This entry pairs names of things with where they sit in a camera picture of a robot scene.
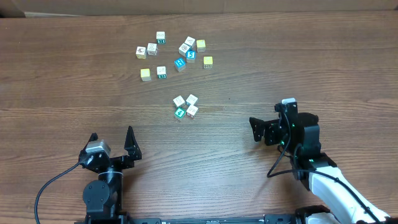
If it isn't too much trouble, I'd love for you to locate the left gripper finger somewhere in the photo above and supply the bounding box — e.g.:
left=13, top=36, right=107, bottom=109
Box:
left=80, top=133, right=98, bottom=154
left=124, top=126, right=142, bottom=157

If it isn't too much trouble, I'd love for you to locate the teal number four block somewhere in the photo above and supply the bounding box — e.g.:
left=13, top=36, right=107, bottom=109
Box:
left=174, top=108, right=186, bottom=120

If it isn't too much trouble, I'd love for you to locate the white block plain top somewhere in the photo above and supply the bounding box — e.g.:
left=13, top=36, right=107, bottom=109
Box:
left=173, top=95, right=185, bottom=108

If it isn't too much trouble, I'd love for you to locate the yellow top wooden block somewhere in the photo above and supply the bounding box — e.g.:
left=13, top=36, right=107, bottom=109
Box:
left=140, top=68, right=152, bottom=82

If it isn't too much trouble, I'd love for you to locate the white block blue P side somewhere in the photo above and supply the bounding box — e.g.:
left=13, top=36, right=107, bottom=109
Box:
left=185, top=94, right=198, bottom=106

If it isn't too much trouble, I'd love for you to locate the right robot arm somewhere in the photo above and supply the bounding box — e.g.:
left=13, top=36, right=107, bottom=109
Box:
left=249, top=98, right=397, bottom=223

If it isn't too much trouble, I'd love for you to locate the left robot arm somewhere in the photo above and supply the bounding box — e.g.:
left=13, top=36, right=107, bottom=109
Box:
left=78, top=127, right=142, bottom=223

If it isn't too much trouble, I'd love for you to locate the white block green side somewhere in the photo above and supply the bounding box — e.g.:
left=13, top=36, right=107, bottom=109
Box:
left=157, top=66, right=167, bottom=79

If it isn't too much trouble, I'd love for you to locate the yellow block right middle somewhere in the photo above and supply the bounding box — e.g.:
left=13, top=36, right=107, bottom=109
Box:
left=203, top=56, right=213, bottom=69

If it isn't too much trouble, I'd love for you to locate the white acorn picture block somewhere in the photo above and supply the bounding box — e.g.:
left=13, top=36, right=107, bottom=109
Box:
left=136, top=46, right=147, bottom=59

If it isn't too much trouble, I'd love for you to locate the blue letter H block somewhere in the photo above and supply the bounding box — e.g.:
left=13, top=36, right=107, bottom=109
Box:
left=174, top=58, right=186, bottom=72

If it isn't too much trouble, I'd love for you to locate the white block red letter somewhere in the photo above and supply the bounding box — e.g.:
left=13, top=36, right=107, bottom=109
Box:
left=147, top=43, right=158, bottom=55

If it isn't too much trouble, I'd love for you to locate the blue number five block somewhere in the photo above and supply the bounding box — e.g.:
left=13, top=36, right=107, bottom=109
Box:
left=186, top=50, right=197, bottom=63

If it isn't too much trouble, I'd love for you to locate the yellow block upper right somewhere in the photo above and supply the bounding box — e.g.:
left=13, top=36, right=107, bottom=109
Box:
left=197, top=40, right=206, bottom=52

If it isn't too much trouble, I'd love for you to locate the white block picture top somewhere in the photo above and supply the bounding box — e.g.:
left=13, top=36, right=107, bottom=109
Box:
left=178, top=43, right=190, bottom=57

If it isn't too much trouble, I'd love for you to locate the block with green R side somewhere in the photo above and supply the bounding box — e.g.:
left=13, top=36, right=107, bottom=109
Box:
left=156, top=31, right=166, bottom=44

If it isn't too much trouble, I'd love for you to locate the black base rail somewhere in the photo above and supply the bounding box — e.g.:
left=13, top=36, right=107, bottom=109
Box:
left=74, top=213, right=343, bottom=224

